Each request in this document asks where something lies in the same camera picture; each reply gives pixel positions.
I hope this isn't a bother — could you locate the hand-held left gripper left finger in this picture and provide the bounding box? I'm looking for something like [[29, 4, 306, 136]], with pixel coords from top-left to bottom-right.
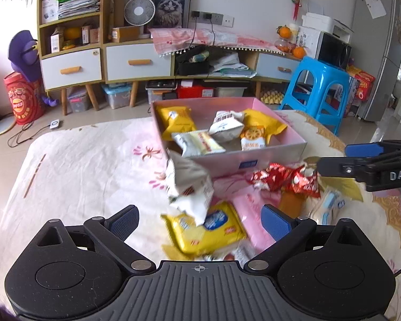
[[30, 205, 157, 275]]

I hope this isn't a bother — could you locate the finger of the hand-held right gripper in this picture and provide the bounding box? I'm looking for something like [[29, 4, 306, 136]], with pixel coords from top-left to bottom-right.
[[345, 140, 401, 158], [317, 156, 388, 178]]

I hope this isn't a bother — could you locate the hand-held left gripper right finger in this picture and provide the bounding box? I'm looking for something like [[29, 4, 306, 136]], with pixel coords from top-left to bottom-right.
[[243, 204, 376, 272]]

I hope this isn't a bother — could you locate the orange wafer packet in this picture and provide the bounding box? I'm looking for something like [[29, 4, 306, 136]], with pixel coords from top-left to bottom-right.
[[279, 190, 307, 219]]

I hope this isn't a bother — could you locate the pink snack packet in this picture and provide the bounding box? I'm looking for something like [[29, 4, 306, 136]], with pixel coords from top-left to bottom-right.
[[232, 187, 278, 251]]

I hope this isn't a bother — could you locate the pink cardboard box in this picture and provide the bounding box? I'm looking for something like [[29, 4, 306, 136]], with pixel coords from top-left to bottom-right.
[[150, 97, 307, 178]]

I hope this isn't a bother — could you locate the yellow packet with blue label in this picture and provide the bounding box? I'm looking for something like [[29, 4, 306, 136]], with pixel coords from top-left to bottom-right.
[[160, 201, 248, 255]]

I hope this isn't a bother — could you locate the plain yellow snack packet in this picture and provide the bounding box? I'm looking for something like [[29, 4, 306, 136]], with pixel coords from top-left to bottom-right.
[[242, 109, 288, 144], [155, 105, 198, 142]]

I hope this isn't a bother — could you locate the white packet with cracker print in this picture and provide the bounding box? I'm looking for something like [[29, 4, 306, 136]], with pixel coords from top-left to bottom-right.
[[240, 125, 267, 151]]

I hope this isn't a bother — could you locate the white yellow cake packet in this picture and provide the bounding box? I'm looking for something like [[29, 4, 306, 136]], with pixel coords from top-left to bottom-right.
[[171, 130, 227, 158]]

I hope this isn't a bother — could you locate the white packet with dark print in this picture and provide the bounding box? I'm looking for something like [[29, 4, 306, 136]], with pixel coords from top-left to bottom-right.
[[208, 110, 245, 143]]

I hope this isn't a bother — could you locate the red snack carton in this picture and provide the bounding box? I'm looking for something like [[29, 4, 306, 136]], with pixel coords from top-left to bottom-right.
[[347, 65, 376, 102]]

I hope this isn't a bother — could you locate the blue plastic stool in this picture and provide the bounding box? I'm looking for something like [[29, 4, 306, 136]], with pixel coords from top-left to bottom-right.
[[280, 56, 351, 136]]

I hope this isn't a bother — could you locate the grey refrigerator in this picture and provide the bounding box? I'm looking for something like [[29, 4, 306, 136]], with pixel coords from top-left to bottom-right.
[[350, 0, 401, 123]]

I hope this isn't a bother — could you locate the yellow egg tray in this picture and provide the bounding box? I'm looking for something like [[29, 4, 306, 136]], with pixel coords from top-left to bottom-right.
[[260, 88, 285, 105]]

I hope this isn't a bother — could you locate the thin brown stick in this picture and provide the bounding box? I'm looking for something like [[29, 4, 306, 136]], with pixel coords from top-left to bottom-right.
[[23, 154, 47, 198]]

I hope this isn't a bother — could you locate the black microwave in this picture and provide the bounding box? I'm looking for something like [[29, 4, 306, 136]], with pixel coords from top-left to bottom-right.
[[316, 32, 352, 71]]

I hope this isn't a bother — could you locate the small white drawer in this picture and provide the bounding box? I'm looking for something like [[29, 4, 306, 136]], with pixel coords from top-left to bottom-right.
[[255, 53, 302, 81]]

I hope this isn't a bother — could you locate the clear storage box blue lid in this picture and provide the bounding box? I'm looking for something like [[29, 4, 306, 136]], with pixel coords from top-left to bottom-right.
[[102, 83, 133, 110]]

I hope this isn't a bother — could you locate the small clear storage box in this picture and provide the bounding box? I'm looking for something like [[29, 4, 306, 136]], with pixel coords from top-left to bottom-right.
[[67, 86, 91, 113]]

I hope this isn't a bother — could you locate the glass jar of small oranges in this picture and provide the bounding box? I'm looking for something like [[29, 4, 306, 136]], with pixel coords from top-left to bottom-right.
[[274, 38, 294, 54]]

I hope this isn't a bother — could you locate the clear plastic bin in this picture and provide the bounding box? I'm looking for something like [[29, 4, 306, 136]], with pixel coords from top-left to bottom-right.
[[215, 86, 248, 98]]

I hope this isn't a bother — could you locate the low wooden cabinet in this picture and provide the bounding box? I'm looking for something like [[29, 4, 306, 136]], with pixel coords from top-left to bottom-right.
[[102, 38, 303, 108]]

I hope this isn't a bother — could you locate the black flat device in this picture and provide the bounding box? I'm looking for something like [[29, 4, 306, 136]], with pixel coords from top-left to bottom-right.
[[145, 79, 178, 105]]

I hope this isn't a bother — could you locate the white paper note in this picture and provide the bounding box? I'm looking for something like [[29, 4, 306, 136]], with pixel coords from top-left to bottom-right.
[[364, 0, 387, 20]]

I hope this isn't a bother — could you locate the red cardboard box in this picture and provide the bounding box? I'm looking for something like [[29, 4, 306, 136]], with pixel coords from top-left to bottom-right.
[[176, 85, 218, 100]]

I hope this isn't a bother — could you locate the wide white drawer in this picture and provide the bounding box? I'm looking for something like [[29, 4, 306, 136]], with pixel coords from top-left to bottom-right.
[[105, 43, 172, 81]]

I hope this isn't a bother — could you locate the pile of papers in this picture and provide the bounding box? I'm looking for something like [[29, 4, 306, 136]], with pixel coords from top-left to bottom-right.
[[209, 53, 258, 78]]

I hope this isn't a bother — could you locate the round white floor base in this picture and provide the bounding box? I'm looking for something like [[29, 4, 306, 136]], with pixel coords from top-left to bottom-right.
[[0, 113, 18, 138]]

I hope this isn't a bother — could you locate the white drawer with keyhole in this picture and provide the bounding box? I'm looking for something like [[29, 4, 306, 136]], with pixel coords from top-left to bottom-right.
[[41, 47, 103, 91]]

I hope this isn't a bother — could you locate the red printed bag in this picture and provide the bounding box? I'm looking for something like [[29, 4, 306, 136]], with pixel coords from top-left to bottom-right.
[[4, 71, 47, 126]]

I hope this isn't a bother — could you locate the black bag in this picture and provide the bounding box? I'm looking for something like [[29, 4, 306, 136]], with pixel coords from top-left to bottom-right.
[[175, 45, 212, 76]]

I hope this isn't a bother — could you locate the brown cardboard box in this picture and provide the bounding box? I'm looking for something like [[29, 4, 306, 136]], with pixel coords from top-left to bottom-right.
[[112, 26, 141, 43]]

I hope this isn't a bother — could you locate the pink floral cloth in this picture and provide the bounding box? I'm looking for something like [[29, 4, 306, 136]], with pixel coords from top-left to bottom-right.
[[149, 28, 283, 57]]

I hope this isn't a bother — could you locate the small brown box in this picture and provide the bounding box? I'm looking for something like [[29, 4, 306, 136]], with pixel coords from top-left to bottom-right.
[[81, 24, 100, 45]]

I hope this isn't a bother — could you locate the white carton box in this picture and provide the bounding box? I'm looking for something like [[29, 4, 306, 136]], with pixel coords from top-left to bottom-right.
[[50, 28, 65, 54]]

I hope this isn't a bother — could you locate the purple plush toy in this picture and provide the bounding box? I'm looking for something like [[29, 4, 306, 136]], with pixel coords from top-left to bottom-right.
[[7, 30, 59, 107]]

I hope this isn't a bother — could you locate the white desk fan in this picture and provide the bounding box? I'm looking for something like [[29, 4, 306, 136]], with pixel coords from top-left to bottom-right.
[[124, 0, 155, 37]]

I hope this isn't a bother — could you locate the tall wooden shelf cabinet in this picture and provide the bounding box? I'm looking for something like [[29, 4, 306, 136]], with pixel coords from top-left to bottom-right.
[[37, 0, 106, 116]]

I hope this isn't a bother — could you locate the framed cat picture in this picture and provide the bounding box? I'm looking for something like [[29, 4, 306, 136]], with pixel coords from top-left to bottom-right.
[[145, 0, 192, 29]]

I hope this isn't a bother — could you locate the stack of documents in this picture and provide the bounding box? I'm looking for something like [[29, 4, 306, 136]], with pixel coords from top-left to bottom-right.
[[57, 0, 101, 20]]

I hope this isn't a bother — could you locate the white product box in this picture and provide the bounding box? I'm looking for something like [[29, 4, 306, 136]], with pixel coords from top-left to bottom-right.
[[41, 0, 59, 25]]

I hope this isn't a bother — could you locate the wall socket panel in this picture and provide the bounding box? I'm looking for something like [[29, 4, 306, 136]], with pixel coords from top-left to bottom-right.
[[191, 11, 235, 27]]

